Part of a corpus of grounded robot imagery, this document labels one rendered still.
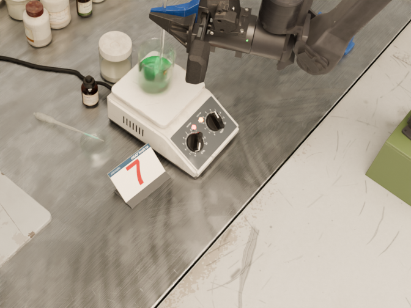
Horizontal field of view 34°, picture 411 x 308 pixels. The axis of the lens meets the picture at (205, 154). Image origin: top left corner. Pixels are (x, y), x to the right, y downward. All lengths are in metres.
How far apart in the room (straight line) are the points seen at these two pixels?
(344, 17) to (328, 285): 0.43
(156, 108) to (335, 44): 0.32
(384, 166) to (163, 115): 0.39
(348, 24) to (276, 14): 0.10
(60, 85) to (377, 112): 0.59
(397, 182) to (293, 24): 0.37
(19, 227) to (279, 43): 0.49
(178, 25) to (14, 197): 0.39
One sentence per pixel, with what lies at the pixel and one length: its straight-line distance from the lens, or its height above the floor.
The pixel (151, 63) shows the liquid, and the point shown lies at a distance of 1.11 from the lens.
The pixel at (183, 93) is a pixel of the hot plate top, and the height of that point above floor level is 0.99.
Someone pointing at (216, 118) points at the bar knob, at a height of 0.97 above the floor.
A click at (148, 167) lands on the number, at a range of 1.12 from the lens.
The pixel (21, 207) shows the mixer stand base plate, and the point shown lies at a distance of 1.11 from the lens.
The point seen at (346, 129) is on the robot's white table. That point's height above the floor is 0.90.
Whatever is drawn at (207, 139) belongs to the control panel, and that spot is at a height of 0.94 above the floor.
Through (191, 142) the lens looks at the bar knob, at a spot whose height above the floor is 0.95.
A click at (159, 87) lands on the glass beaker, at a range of 1.09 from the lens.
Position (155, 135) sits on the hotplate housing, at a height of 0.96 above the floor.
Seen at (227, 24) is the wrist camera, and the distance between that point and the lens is 0.92.
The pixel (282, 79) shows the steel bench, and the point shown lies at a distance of 1.29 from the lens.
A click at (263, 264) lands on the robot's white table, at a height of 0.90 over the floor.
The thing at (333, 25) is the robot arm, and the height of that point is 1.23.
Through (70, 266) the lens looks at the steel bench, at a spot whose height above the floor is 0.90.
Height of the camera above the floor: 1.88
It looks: 58 degrees down
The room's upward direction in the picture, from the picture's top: 11 degrees clockwise
